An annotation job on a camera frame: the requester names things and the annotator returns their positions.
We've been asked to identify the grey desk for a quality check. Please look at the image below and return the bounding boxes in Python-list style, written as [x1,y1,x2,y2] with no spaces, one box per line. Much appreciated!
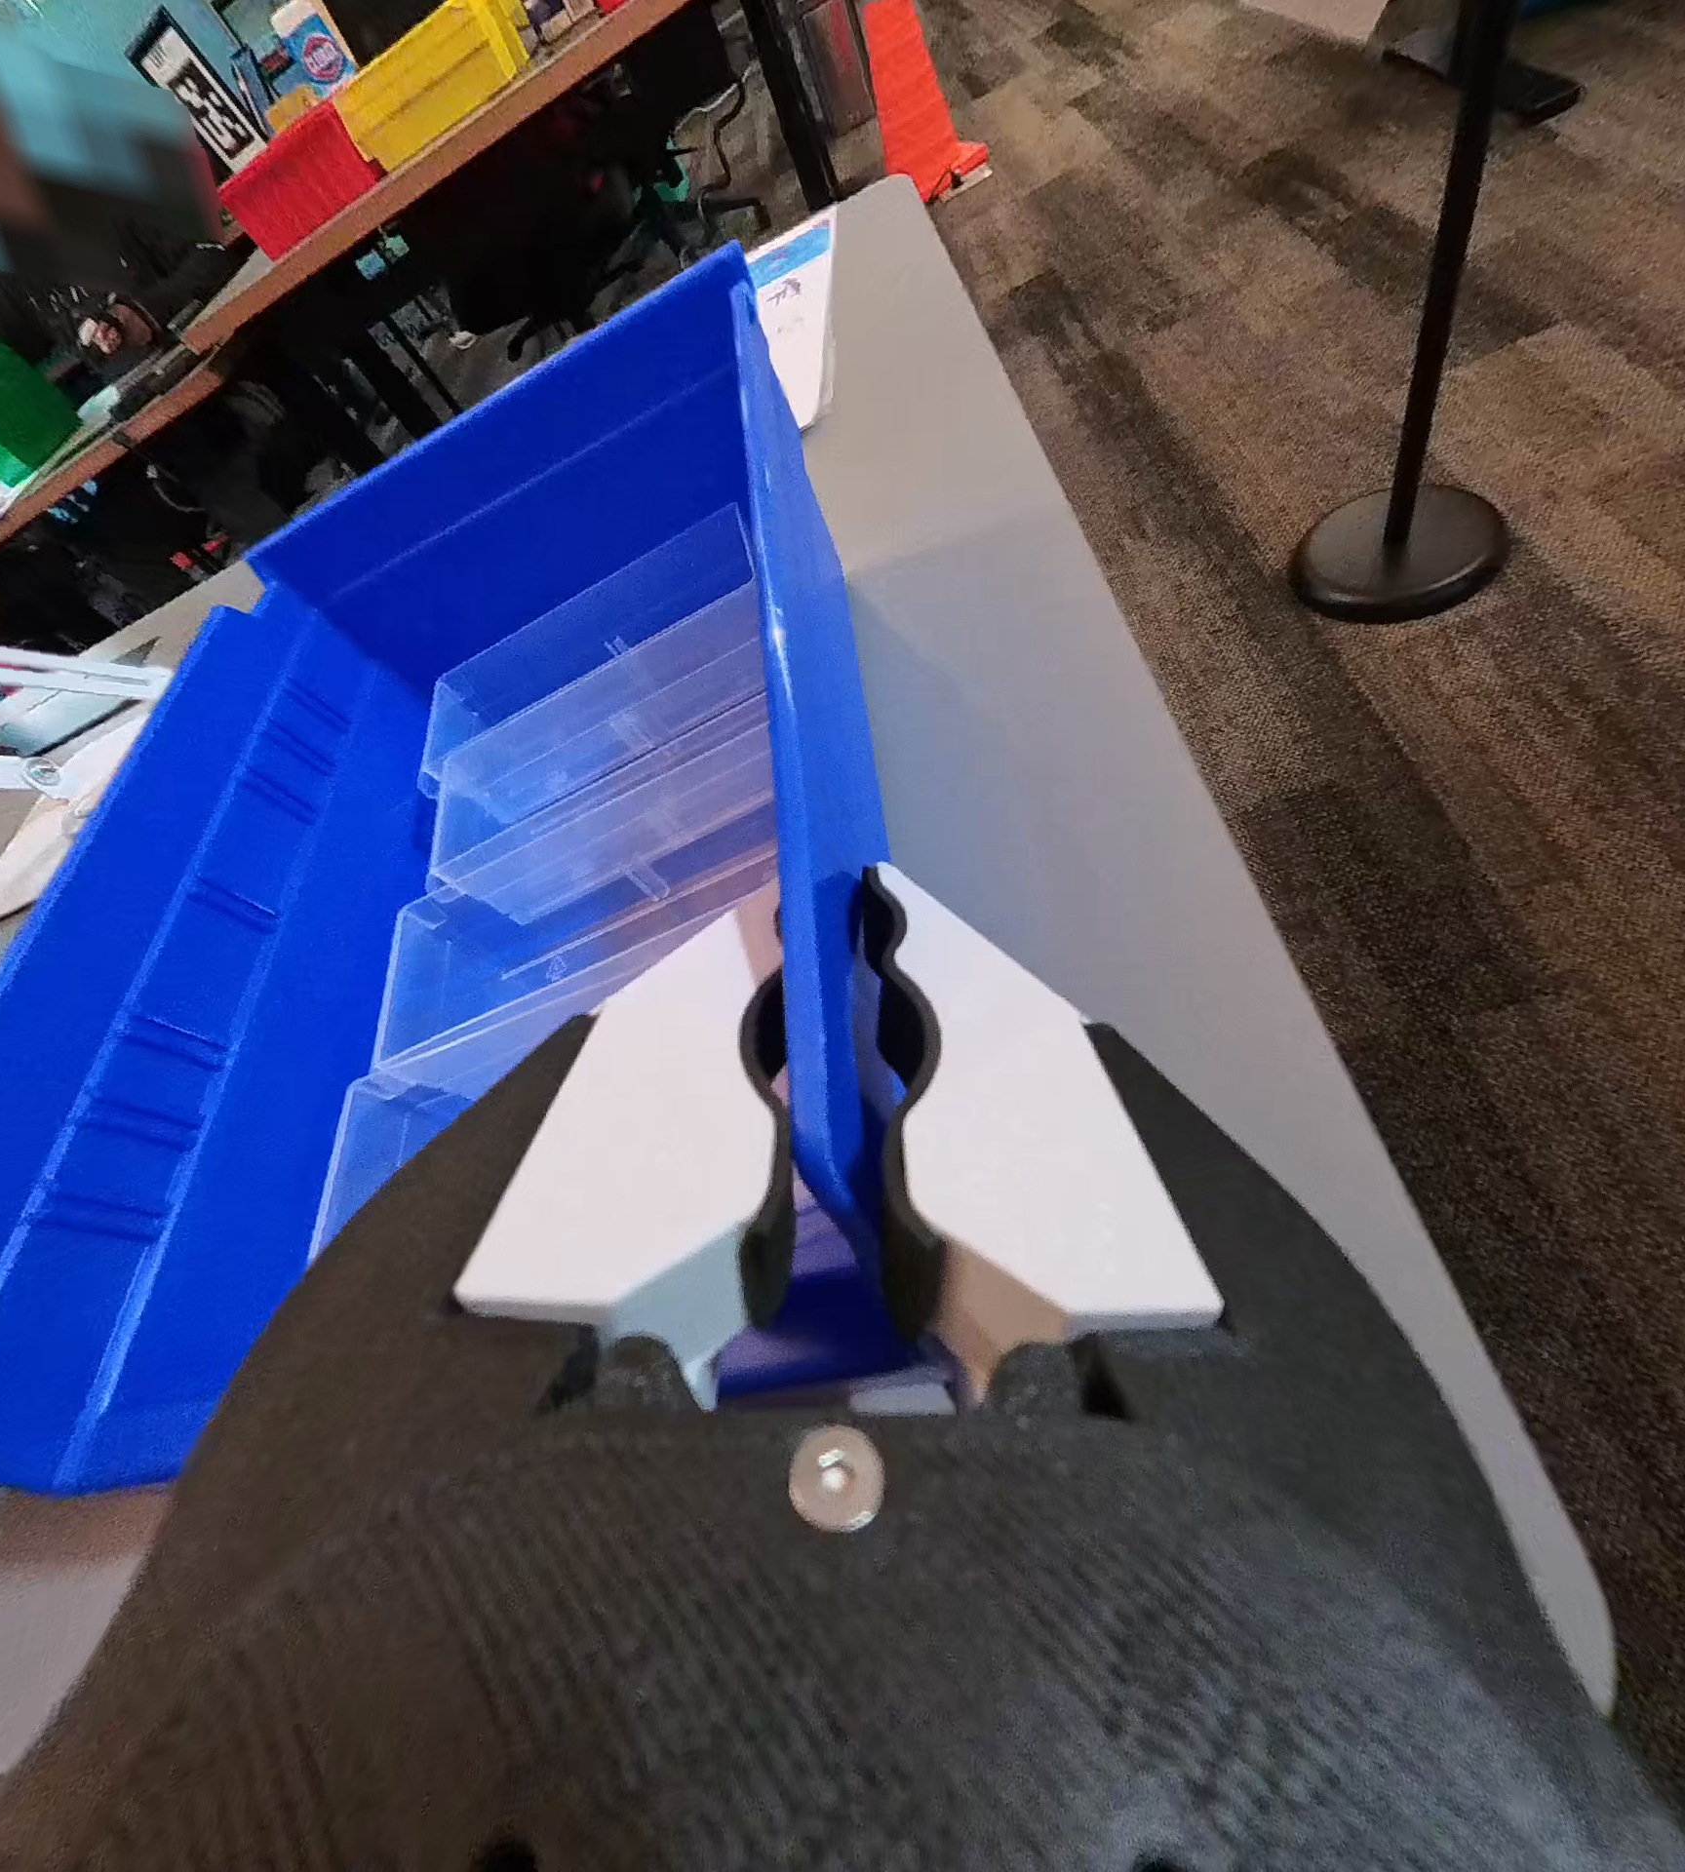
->
[0,171,1623,1778]

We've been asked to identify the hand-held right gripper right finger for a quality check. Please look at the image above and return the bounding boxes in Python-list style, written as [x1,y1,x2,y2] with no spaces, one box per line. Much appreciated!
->
[860,862,1229,1410]

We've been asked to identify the wooden table with black legs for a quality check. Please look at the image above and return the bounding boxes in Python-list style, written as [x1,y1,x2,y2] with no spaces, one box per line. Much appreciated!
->
[0,0,844,558]

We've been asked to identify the red plastic bin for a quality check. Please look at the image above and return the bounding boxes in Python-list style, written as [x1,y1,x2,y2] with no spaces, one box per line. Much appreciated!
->
[217,101,386,261]

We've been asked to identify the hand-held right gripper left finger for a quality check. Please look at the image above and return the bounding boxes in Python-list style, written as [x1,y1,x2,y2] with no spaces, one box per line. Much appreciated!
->
[451,909,798,1410]

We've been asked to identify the blue plastic bin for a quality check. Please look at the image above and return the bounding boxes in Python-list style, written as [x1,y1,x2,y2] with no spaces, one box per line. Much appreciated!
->
[0,240,965,1497]

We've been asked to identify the printed paper sheet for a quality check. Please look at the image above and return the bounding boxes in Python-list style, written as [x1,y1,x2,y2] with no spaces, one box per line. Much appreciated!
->
[743,205,843,437]

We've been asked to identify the yellow plastic bin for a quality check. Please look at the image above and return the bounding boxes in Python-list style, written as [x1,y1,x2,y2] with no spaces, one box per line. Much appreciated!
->
[334,0,540,169]

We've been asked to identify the orange traffic cone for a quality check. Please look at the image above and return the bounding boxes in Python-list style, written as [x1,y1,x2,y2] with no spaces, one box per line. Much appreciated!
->
[860,0,995,207]

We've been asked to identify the black white marker board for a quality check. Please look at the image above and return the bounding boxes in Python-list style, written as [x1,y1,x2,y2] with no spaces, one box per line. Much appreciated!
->
[125,6,269,175]

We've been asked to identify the clear plastic drawer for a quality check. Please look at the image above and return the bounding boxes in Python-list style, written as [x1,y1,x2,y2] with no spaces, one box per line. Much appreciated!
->
[421,686,778,924]
[371,840,786,1092]
[417,503,761,799]
[308,1074,501,1281]

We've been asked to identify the black stanchion post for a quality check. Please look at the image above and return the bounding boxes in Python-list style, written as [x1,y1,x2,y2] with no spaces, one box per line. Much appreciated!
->
[1287,0,1513,626]

